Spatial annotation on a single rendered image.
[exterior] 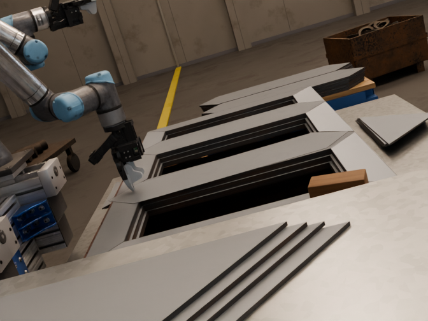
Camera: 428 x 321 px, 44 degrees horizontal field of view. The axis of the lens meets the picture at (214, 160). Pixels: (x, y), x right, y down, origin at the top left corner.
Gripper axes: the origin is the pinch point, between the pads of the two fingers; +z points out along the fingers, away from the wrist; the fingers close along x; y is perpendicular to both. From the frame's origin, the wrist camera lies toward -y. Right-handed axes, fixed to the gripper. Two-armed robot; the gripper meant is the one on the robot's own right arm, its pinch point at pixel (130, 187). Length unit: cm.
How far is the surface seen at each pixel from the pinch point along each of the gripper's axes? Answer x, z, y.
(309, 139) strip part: 3, 2, 56
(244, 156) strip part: 4.3, 1.6, 35.6
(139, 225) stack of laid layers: -20.6, 4.4, 4.5
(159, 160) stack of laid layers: 34.2, 3.6, 4.5
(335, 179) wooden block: -44, -3, 55
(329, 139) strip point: -2, 2, 61
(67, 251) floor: 177, 88, -105
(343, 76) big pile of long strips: 84, 3, 84
